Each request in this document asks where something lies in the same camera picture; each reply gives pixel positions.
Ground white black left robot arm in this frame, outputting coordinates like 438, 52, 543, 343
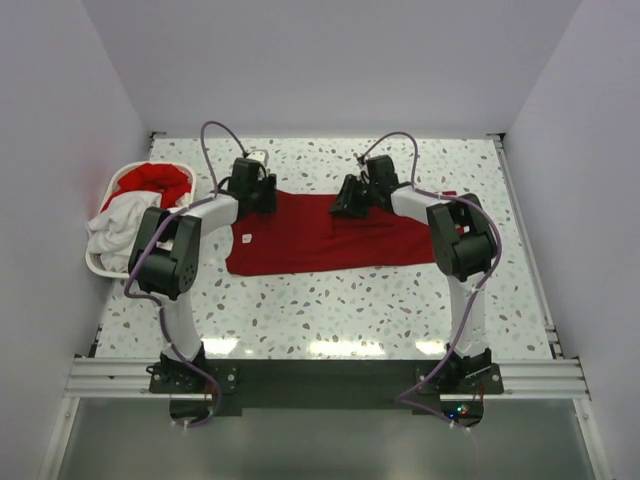
124, 150, 277, 392

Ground white laundry basket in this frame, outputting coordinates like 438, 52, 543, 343
85, 162, 196, 279

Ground bright red t-shirt in basket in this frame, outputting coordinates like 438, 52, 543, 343
103, 163, 192, 210

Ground white t-shirt in basket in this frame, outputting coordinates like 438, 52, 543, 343
85, 191, 161, 278

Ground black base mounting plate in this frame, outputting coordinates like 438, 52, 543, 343
146, 359, 504, 426

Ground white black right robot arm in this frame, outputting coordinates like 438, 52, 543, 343
330, 155, 502, 393

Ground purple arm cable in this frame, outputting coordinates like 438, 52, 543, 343
122, 120, 254, 429
355, 131, 504, 426

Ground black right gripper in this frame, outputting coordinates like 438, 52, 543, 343
328, 174, 379, 219

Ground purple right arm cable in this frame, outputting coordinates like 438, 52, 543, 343
355, 131, 504, 426

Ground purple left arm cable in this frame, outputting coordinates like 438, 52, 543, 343
122, 120, 254, 429

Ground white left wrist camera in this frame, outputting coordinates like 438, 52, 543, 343
248, 149, 269, 165

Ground dark red t-shirt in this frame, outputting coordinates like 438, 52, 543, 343
226, 191, 435, 276

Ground aluminium table frame rail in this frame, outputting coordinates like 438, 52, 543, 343
54, 136, 611, 479

